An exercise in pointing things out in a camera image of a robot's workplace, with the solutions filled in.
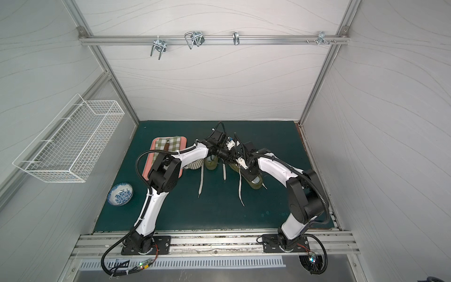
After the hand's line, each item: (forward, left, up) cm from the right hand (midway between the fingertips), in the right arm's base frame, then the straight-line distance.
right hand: (251, 172), depth 91 cm
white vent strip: (-40, +27, -5) cm, 48 cm away
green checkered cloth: (+18, +48, -4) cm, 51 cm away
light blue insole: (-5, -2, +1) cm, 6 cm away
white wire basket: (-8, +75, +28) cm, 80 cm away
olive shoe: (+4, +22, +2) cm, 22 cm away
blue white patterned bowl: (-14, +66, -2) cm, 68 cm away
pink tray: (+7, +59, -4) cm, 59 cm away
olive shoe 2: (-7, +2, +4) cm, 8 cm away
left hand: (+3, +4, +4) cm, 6 cm away
